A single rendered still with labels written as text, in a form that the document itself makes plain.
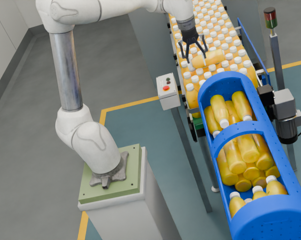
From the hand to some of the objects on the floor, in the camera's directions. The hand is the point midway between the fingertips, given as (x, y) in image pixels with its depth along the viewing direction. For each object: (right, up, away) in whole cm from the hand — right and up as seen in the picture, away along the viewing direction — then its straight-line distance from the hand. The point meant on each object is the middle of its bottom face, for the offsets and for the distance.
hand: (197, 61), depth 220 cm
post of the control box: (+17, -94, +80) cm, 125 cm away
